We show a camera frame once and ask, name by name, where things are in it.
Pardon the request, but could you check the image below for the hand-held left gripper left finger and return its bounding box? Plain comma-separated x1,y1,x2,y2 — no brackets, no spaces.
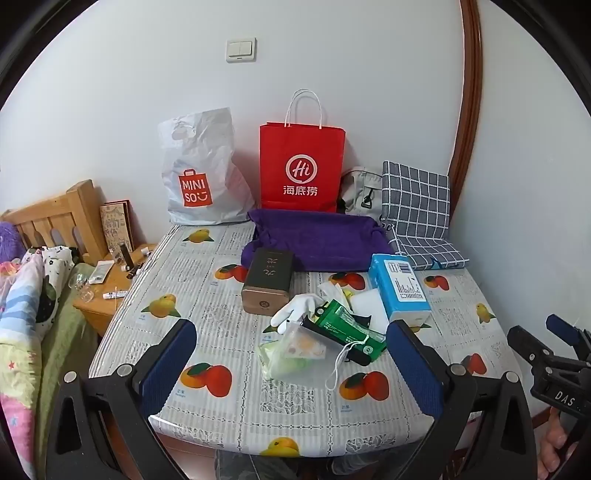
46,318,199,480

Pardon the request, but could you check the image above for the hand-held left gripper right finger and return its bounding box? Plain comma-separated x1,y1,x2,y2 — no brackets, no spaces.
385,319,541,480

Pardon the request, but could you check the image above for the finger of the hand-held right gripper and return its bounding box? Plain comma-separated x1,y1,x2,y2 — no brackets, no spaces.
547,315,591,361
508,325,555,370

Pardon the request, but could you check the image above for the white sponge block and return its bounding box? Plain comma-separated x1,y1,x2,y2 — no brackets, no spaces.
348,288,391,334

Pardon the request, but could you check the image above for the green wipes pack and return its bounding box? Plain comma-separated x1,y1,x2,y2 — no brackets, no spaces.
314,300,387,358

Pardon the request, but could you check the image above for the translucent mesh pouch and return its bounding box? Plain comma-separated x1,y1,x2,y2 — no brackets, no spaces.
259,320,354,391

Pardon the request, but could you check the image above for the green tissue packet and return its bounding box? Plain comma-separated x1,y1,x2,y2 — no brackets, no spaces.
259,342,315,381

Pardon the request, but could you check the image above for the orange print packet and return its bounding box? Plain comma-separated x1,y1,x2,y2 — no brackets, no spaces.
284,337,326,361

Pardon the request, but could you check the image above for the white toy figure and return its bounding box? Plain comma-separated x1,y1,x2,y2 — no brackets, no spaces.
264,281,346,335

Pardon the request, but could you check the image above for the person's right hand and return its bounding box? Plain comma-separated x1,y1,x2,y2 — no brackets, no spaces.
538,410,578,480

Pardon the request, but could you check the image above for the fruit print tablecloth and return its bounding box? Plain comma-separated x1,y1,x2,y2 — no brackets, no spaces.
88,220,520,457

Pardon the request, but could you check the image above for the blue tissue pack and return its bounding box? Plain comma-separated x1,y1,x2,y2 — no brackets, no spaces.
368,253,432,324

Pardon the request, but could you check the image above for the wooden nightstand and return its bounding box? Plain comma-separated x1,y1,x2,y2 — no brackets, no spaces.
71,244,160,337

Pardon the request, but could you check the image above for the green bedsheet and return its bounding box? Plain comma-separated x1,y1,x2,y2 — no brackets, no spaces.
34,263,100,462

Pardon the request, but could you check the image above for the dark bottle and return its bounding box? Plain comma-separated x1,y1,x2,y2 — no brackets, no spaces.
121,244,139,278

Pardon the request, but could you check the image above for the flat white tube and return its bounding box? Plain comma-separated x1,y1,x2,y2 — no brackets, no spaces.
88,260,114,284

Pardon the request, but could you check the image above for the clear glass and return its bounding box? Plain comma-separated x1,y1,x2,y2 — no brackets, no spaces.
69,272,93,298

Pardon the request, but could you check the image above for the dark green box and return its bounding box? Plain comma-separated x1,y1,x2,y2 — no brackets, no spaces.
241,247,295,315

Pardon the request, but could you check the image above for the illustrated book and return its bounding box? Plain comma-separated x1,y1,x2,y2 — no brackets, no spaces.
100,199,137,254

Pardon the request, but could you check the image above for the black and white print pillow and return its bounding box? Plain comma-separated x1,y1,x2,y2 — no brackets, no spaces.
28,246,77,335

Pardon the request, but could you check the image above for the grey checked fabric bag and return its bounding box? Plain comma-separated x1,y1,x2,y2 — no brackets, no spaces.
381,161,472,271

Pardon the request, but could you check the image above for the grey backpack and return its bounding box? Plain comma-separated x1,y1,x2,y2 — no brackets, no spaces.
339,166,386,222

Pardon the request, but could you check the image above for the wooden headboard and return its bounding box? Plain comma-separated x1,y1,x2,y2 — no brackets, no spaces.
0,180,109,266

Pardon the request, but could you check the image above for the purple plush toy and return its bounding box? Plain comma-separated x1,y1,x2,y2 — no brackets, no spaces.
0,222,28,264

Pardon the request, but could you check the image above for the white plastic shopping bag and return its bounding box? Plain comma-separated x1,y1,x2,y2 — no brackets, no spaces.
158,107,257,227

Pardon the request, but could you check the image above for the red paper bag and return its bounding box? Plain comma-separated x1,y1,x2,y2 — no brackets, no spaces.
259,89,346,214

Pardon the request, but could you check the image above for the wooden door frame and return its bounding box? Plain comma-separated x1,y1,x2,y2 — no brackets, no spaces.
445,0,483,195

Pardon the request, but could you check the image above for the white light switch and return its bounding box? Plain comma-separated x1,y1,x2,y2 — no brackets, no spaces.
225,38,257,64

